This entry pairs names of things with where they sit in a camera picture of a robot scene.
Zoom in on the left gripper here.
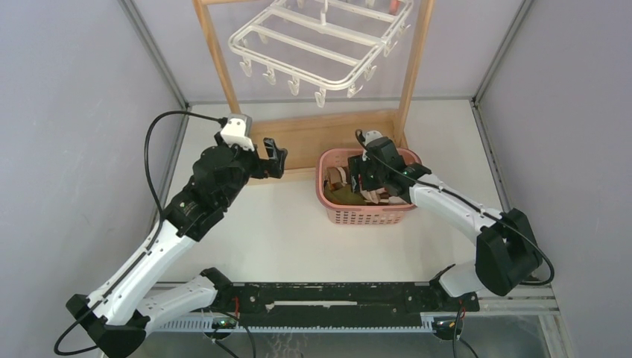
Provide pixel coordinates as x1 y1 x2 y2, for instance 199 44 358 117
215 132 286 209

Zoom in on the olive orange striped sock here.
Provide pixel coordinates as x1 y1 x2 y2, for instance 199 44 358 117
323 186 366 206

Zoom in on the red sock with face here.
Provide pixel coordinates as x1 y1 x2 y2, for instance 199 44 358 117
325 166 351 191

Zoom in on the white plastic clip hanger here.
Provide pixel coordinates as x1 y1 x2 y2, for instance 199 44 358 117
228 1 414 107

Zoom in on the brown white striped sock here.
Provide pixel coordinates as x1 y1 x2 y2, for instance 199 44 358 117
361 188 391 205

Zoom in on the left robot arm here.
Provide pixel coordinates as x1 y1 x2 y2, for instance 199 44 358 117
66 138 288 357

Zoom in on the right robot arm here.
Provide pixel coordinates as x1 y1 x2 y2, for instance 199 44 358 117
352 130 554 310

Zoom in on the wooden hanger stand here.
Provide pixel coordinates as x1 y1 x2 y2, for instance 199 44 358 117
191 0 438 186

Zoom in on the pink laundry basket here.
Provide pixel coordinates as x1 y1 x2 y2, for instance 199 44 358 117
316 148 416 225

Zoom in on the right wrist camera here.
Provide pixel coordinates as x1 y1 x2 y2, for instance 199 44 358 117
361 131 383 162

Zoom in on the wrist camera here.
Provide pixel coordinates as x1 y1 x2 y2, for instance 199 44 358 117
219 113 255 151
361 131 383 162

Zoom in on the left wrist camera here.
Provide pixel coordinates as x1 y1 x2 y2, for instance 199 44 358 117
219 113 255 151

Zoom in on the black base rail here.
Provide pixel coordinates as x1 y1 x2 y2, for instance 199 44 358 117
202 282 480 328

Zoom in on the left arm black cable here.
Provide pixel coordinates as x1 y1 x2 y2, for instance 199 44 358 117
53 110 228 357

